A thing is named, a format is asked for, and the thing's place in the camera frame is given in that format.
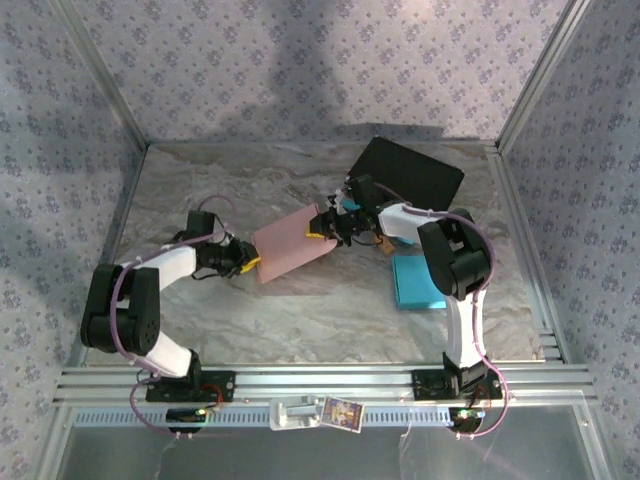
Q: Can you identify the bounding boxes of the aluminium side rail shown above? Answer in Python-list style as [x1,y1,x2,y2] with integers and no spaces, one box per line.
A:
[487,142,571,364]
[64,144,151,369]

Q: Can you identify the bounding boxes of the red wire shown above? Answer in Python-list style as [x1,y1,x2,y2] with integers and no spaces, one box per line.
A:
[202,383,227,412]

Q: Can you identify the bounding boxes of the black carrying case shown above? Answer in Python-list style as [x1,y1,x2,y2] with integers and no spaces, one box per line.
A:
[349,137,465,212]

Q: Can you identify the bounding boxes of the blue paper box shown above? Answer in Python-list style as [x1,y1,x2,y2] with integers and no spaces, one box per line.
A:
[391,254,448,311]

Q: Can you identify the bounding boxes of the aluminium frame post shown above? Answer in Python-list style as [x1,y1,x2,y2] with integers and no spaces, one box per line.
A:
[49,0,151,150]
[494,0,594,151]

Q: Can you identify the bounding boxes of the colourful picture card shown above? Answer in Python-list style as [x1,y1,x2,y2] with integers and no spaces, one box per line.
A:
[321,396,365,431]

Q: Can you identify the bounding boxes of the teal pen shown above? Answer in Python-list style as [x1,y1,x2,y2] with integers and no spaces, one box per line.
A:
[341,198,416,247]

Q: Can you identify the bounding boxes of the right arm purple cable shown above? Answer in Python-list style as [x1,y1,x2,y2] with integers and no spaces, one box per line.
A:
[374,182,511,441]

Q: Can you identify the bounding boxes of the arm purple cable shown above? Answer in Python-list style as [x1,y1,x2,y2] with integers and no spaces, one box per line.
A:
[374,182,511,441]
[113,194,237,441]

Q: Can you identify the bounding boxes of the pink paper box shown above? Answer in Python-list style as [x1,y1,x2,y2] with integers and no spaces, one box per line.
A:
[249,202,339,285]

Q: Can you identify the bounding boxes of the clear plastic bracket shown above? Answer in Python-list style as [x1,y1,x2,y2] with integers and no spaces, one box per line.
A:
[268,395,321,431]

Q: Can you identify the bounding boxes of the slotted grey cable duct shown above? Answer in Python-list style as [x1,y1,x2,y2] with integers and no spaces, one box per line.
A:
[69,405,581,427]

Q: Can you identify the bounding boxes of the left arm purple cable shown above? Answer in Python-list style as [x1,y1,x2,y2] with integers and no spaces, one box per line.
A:
[113,194,237,441]

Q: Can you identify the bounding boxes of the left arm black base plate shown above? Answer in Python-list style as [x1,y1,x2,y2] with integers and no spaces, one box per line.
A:
[145,370,237,403]

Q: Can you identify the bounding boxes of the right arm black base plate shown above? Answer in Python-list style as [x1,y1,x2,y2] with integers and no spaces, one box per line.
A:
[412,369,503,401]

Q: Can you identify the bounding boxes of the aluminium mounting rail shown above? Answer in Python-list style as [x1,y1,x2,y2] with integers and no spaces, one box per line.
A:
[53,364,599,404]

